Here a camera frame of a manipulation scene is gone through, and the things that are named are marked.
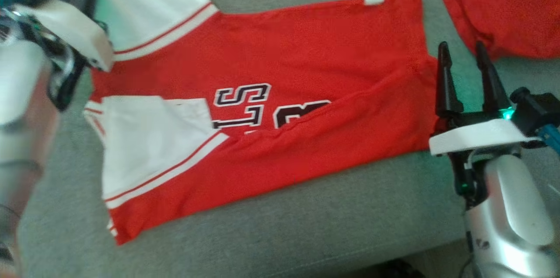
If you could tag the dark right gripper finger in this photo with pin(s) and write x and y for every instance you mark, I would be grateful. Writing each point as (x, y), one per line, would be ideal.
(447, 89)
(492, 87)

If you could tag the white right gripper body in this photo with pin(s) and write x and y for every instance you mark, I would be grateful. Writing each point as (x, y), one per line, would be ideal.
(477, 135)

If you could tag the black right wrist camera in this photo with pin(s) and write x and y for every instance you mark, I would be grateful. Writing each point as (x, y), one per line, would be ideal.
(538, 111)

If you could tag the large grey sofa seat cushion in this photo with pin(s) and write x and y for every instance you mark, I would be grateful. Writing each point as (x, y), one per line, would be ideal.
(306, 234)

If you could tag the red shorts with white stripe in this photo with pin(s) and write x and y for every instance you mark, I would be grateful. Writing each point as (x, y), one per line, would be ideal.
(507, 6)

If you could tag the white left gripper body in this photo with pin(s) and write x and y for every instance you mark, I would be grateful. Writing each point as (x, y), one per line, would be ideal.
(74, 33)

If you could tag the red basketball jersey white sleeves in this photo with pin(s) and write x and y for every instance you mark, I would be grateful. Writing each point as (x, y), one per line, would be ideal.
(306, 50)

